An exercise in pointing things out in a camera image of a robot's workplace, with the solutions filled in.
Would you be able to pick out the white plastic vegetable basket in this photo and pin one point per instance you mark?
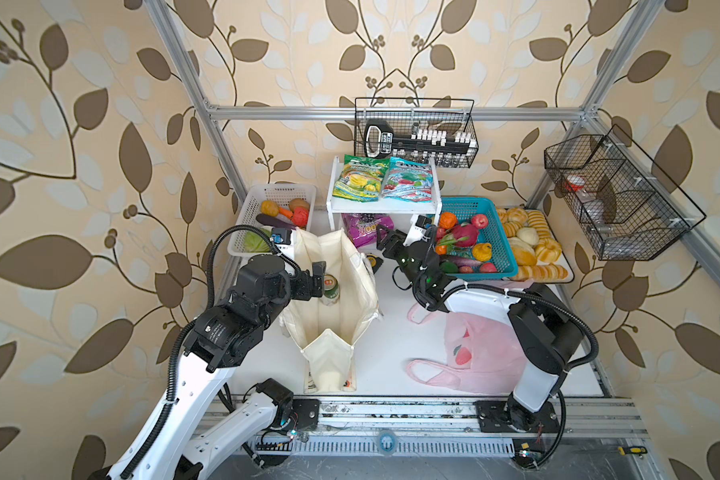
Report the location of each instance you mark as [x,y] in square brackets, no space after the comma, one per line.
[287,196]

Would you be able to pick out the yellow black screwdriver right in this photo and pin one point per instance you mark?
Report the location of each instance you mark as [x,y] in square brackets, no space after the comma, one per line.
[632,450]

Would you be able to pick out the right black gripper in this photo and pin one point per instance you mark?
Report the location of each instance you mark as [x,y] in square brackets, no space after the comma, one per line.
[394,238]

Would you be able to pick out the red tomato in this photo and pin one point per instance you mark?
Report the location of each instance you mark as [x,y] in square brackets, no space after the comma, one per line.
[300,217]

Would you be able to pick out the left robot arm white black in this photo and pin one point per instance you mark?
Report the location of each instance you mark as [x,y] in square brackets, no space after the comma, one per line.
[205,356]

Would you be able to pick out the red apple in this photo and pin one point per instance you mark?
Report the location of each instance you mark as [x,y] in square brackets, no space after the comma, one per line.
[480,221]

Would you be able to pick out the teal plastic fruit basket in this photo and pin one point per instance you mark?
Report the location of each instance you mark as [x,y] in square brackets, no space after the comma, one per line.
[502,264]

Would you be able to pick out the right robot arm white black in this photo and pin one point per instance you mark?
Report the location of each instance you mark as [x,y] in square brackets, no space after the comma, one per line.
[521,343]

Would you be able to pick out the black wire basket wall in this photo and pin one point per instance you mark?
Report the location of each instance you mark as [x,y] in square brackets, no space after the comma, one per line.
[646,209]
[419,129]

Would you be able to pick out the plastic bottle red cap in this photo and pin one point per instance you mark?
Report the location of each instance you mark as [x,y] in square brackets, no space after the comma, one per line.
[587,206]

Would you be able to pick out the purple grape candy bag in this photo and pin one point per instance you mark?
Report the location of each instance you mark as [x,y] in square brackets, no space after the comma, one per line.
[361,227]

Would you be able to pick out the yellow pear fruit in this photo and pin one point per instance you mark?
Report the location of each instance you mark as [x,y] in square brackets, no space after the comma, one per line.
[482,252]

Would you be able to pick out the yellow green snack bag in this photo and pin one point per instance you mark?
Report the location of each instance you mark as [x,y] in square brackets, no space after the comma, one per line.
[360,179]

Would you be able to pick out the brown potato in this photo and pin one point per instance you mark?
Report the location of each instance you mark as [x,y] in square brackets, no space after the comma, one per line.
[270,208]

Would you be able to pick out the cream canvas tote bag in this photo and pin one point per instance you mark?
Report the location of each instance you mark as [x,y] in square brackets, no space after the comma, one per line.
[326,335]

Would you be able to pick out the white two-tier shelf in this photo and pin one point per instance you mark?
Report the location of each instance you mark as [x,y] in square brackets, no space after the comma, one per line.
[336,206]

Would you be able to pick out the pink plastic grocery bag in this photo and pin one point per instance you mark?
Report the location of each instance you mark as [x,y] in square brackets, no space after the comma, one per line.
[483,349]

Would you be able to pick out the purple eggplant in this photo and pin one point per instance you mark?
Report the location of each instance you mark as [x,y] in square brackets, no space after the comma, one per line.
[274,222]

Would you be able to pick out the white bread tray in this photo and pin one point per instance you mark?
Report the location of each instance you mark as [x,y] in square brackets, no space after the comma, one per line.
[538,255]

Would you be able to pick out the black wire basket right wall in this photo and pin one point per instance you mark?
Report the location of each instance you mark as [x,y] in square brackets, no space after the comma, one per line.
[646,209]

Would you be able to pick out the teal red snack bag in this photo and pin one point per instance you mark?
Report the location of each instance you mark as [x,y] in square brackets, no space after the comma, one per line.
[408,181]

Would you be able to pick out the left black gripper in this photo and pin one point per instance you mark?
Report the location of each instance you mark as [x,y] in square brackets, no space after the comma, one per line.
[303,289]

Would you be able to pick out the black wire basket back wall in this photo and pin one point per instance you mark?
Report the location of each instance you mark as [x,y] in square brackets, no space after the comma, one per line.
[419,129]

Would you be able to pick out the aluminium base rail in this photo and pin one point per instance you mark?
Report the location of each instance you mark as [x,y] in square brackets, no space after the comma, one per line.
[461,426]

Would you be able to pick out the yellow black tape measure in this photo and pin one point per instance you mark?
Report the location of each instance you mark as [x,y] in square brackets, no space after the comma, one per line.
[375,262]

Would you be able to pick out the orange fruit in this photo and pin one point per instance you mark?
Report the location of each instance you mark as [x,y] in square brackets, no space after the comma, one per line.
[447,220]

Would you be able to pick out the green cabbage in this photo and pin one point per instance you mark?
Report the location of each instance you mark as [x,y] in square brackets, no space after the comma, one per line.
[254,243]

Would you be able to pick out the pink dragon fruit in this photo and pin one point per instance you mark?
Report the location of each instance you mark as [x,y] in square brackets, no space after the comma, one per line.
[465,236]

